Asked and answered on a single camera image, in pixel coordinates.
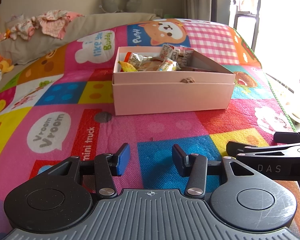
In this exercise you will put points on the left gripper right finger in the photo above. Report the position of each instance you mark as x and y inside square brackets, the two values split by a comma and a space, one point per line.
[193, 166]

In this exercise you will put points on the pink Volcano snack packet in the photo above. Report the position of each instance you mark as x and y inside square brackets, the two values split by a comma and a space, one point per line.
[166, 51]

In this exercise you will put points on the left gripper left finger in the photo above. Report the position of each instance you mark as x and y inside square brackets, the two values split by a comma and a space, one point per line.
[107, 166]

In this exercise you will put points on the colourful cartoon play mat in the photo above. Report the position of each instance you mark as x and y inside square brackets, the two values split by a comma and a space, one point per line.
[62, 104]

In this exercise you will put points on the brown spiral candy packet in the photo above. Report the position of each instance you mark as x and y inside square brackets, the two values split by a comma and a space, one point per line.
[184, 56]

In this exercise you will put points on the pink baby clothes pile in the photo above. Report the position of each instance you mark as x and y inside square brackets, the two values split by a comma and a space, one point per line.
[51, 23]

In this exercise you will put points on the pink cardboard box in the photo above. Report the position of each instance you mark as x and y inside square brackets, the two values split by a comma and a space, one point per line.
[206, 85]

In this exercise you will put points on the cartoon biscuit ball bag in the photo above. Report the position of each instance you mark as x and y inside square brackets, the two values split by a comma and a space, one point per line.
[168, 65]

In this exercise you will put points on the beige sofa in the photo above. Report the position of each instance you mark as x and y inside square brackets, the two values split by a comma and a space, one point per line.
[22, 53]

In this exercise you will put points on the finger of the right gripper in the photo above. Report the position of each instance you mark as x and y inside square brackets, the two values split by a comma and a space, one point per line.
[287, 137]
[234, 148]

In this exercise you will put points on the marshmallow candy bag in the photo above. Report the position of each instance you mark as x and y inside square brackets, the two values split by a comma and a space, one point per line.
[135, 59]

